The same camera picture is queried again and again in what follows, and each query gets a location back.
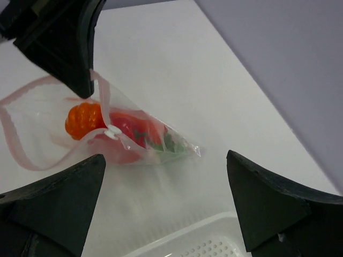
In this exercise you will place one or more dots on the green toy leaf vegetable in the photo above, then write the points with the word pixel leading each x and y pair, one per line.
pixel 171 146

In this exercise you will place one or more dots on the orange toy pumpkin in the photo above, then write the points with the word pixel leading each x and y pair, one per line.
pixel 84 118

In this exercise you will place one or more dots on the clear zip top bag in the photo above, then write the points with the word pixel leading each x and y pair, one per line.
pixel 46 126

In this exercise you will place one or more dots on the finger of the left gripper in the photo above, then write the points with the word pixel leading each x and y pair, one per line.
pixel 57 36

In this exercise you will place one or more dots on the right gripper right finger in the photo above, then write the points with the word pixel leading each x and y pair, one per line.
pixel 280 217

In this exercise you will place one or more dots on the red toy strawberry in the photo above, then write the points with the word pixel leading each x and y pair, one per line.
pixel 143 130

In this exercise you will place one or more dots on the white perforated plastic basket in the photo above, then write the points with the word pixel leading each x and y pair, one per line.
pixel 215 236

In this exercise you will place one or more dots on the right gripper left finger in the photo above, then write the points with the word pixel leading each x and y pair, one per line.
pixel 52 216

